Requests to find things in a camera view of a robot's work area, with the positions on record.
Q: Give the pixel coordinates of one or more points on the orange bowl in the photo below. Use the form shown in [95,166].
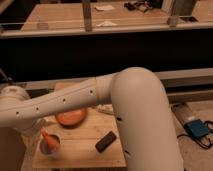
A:
[71,118]

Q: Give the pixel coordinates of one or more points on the white paper on far table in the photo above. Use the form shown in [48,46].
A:
[104,8]

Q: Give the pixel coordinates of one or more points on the white cloth on far table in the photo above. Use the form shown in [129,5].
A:
[106,24]

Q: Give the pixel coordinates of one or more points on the black tools on far table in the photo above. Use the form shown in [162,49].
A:
[140,5]

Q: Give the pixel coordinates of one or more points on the black rectangular block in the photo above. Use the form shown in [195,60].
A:
[105,141]

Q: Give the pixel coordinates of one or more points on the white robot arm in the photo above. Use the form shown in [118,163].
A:
[141,107]

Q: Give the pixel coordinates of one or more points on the blue electronic box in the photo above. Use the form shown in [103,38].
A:
[196,129]

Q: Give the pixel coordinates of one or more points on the metal frame post right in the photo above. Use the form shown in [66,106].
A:
[181,9]

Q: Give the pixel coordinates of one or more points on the white crumpled paper piece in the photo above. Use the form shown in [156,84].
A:
[106,109]

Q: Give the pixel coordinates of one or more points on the metal frame post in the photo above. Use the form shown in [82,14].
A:
[181,9]
[87,15]

